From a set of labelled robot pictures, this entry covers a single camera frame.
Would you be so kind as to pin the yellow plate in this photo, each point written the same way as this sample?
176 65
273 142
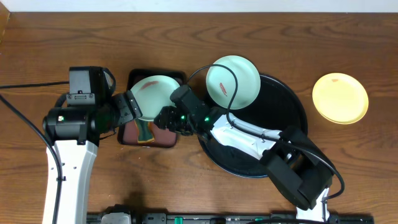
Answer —
340 98

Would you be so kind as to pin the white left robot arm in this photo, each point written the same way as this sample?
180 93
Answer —
74 128

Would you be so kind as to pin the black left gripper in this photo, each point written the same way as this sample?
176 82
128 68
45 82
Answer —
128 106

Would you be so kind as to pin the black round tray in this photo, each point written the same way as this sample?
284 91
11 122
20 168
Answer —
276 107

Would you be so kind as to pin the black rectangular tray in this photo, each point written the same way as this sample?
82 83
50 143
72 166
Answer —
128 132

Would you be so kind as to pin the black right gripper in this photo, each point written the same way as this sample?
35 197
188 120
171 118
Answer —
168 115

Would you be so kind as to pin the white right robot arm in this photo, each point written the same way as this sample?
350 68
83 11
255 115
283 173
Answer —
299 170

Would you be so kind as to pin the orange green scrub sponge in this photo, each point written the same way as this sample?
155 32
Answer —
144 133

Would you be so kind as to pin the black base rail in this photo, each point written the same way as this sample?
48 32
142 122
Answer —
124 214

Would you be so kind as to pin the light green plate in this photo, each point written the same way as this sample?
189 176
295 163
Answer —
233 78
152 94

